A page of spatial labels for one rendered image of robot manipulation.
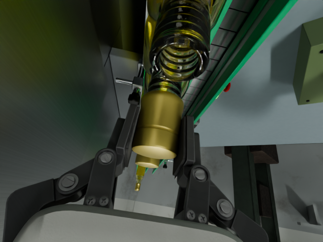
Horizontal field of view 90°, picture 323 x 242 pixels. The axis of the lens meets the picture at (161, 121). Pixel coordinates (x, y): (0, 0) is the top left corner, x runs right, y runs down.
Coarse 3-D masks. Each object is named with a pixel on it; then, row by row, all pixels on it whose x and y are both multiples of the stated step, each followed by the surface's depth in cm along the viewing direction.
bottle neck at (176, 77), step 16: (176, 0) 8; (192, 0) 8; (208, 0) 9; (160, 16) 8; (176, 16) 7; (192, 16) 7; (208, 16) 8; (160, 32) 7; (176, 32) 7; (192, 32) 7; (208, 32) 8; (160, 48) 7; (176, 48) 10; (192, 48) 7; (208, 48) 8; (160, 64) 8; (176, 64) 9; (192, 64) 9; (208, 64) 8; (176, 80) 9
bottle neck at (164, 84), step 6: (156, 78) 13; (162, 78) 13; (150, 84) 14; (156, 84) 13; (162, 84) 13; (168, 84) 13; (174, 84) 13; (180, 84) 14; (150, 90) 13; (168, 90) 13; (174, 90) 13; (180, 90) 14; (180, 96) 13
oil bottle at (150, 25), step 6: (150, 24) 14; (144, 30) 14; (150, 30) 14; (144, 36) 14; (150, 36) 14; (144, 42) 14; (150, 42) 14; (144, 48) 15; (144, 54) 15; (144, 60) 16; (144, 66) 16; (150, 66) 15; (150, 72) 16
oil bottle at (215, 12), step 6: (150, 0) 11; (156, 0) 10; (216, 0) 10; (222, 0) 10; (150, 6) 11; (156, 6) 11; (216, 6) 10; (222, 6) 10; (150, 12) 11; (156, 12) 11; (210, 12) 10; (216, 12) 10; (150, 18) 12; (156, 18) 11; (210, 18) 11; (216, 18) 11
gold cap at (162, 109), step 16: (144, 96) 13; (160, 96) 12; (176, 96) 12; (144, 112) 12; (160, 112) 11; (176, 112) 12; (144, 128) 11; (160, 128) 11; (176, 128) 11; (144, 144) 10; (160, 144) 10; (176, 144) 11
